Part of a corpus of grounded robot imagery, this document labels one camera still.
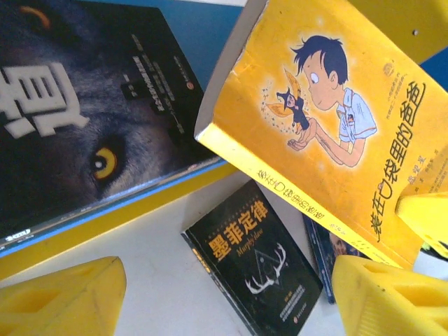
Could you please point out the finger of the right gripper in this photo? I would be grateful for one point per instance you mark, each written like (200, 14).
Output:
(427, 217)

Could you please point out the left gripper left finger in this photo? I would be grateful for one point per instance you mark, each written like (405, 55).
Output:
(52, 304)

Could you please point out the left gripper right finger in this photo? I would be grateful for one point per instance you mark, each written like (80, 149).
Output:
(385, 301)

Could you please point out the dark old man book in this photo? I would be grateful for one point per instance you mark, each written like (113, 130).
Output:
(325, 255)

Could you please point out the black antler cover book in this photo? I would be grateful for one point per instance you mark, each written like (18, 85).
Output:
(252, 262)

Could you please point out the black wolf eye book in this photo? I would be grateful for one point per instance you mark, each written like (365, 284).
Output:
(70, 140)

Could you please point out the yellow cartoon boy book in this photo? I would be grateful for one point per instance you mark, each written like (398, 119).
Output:
(266, 147)

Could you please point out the yellow pink blue bookshelf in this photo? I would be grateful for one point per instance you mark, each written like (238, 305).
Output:
(105, 225)

